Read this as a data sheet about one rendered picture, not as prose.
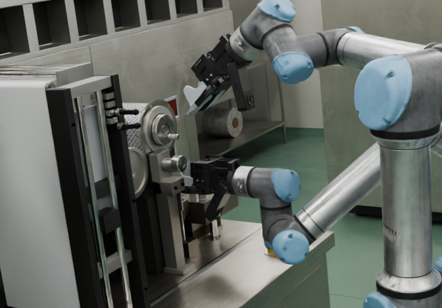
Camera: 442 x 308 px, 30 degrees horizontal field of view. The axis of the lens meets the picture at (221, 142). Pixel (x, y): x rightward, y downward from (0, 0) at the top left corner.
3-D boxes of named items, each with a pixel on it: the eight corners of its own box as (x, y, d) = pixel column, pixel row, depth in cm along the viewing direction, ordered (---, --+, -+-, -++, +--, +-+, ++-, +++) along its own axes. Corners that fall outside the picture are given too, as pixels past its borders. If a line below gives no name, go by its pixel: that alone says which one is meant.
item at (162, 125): (168, 108, 200) (178, 132, 204) (161, 108, 202) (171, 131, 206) (152, 127, 196) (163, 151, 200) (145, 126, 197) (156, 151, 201)
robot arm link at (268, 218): (268, 259, 191) (264, 214, 188) (260, 243, 201) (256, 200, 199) (302, 254, 191) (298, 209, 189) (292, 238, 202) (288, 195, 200)
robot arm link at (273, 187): (288, 210, 189) (285, 174, 187) (247, 206, 195) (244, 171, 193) (304, 199, 195) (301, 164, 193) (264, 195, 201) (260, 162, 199)
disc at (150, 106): (144, 167, 197) (136, 106, 193) (143, 166, 197) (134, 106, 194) (180, 151, 209) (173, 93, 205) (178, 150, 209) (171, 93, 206)
